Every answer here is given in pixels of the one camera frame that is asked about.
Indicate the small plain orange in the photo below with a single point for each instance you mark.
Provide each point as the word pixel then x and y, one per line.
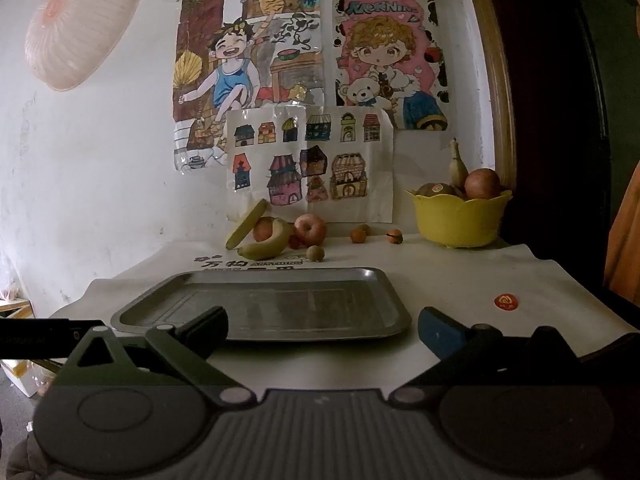
pixel 357 236

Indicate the girl with teddy wall poster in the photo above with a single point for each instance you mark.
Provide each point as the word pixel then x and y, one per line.
pixel 385 60

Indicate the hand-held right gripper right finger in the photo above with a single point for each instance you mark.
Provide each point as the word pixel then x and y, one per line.
pixel 442 332

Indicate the white foam box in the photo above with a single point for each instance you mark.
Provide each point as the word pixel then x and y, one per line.
pixel 22 375

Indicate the cardboard box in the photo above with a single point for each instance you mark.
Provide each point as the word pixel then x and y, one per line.
pixel 15 307

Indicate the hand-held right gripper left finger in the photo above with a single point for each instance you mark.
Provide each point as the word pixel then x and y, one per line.
pixel 210 327

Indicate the small brown kiwi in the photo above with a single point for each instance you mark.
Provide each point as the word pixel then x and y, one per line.
pixel 315 253

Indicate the slim yellow banana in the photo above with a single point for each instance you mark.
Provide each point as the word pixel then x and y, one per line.
pixel 457 165

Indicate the yellow plastic bowl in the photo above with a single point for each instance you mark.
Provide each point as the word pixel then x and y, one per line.
pixel 462 222

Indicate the small red berry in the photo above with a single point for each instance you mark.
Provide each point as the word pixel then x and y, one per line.
pixel 294 242

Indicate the white printed tablecloth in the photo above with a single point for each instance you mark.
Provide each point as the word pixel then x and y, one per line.
pixel 500 270

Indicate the metal tray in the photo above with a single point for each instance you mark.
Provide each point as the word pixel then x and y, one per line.
pixel 270 305

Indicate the pink mesh food cover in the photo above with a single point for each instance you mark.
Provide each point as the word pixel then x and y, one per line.
pixel 80 25

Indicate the wooden frame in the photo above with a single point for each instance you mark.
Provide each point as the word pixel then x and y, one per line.
pixel 500 85

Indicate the boy with fan wall poster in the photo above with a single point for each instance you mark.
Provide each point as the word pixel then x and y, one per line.
pixel 230 60

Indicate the kiwi with red sticker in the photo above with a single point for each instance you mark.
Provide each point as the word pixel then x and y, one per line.
pixel 434 190

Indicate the large red apple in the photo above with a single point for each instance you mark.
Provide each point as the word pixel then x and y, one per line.
pixel 310 229

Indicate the houses drawing paper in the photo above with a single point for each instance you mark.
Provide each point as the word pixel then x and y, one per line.
pixel 380 185

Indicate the small orange with dark leaf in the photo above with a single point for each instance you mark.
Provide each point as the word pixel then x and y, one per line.
pixel 395 237

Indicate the red round sticker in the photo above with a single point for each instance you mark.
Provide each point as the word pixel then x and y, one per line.
pixel 505 301

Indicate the dark red apple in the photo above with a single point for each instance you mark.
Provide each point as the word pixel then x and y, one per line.
pixel 482 184

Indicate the orange cloth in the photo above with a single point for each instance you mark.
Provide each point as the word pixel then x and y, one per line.
pixel 625 240

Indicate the green-yellow banana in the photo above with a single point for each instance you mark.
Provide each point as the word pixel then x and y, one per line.
pixel 245 226

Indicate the curved yellow banana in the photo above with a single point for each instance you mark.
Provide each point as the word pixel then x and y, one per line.
pixel 272 245

